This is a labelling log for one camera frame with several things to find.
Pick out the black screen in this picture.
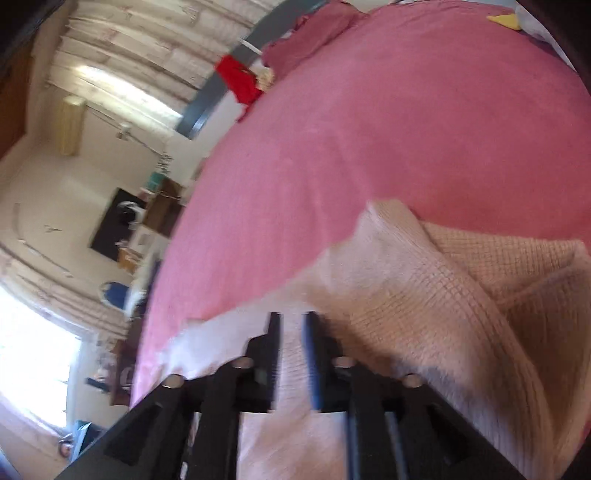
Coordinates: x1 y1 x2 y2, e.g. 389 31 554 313
89 187 151 265

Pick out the beige tall appliance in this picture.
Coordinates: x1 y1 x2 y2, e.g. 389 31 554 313
57 95 88 157

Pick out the yellow cloth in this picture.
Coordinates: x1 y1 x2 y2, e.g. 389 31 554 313
486 13 524 31

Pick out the pink pillow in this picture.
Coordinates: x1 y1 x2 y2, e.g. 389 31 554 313
262 0 369 75

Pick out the wooden desk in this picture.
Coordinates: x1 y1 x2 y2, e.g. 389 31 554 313
137 178 186 239

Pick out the pink knit sweater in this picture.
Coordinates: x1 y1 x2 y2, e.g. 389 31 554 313
159 198 591 480

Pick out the grey headboard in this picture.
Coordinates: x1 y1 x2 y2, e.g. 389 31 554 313
177 0 326 140

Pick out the pale curtain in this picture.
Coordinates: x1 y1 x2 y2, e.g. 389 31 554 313
45 0 298 121

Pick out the bright red cloth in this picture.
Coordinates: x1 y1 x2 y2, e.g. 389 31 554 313
215 54 265 122

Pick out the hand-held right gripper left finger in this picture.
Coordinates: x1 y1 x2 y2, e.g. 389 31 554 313
55 311 282 480

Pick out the bright window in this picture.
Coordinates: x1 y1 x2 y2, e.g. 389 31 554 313
0 284 85 428

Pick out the pink bed blanket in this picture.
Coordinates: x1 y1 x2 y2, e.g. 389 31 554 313
129 0 583 411

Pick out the blue chair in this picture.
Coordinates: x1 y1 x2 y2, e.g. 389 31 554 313
99 281 133 320

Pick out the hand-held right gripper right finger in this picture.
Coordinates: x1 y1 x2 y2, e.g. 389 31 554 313
302 311 527 480

